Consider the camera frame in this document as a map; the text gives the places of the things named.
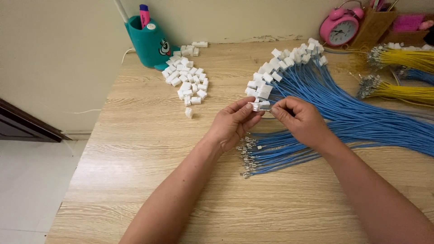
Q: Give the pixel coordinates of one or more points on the pile of loose white connectors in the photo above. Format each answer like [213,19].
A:
[186,79]

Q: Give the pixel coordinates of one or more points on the white plastic connector housing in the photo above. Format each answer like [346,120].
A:
[255,106]

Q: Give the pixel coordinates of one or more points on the pink alarm clock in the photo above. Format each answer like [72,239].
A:
[339,29]

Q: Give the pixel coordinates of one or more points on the pink highlighter pen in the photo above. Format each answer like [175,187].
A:
[144,15]

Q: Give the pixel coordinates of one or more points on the teal cartoon pen holder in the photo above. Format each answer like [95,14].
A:
[149,45]

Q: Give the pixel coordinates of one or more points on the white stick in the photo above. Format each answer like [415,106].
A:
[121,10]

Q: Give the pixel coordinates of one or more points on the person's left hand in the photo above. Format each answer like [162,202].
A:
[229,127]

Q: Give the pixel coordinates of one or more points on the dark brown wooden furniture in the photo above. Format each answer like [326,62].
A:
[23,127]

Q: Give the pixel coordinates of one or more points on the person's right hand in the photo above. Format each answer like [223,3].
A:
[305,125]

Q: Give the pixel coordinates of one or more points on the row of white connectors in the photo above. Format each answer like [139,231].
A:
[405,46]

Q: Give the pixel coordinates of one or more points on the brown desk organizer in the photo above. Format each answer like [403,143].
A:
[373,27]

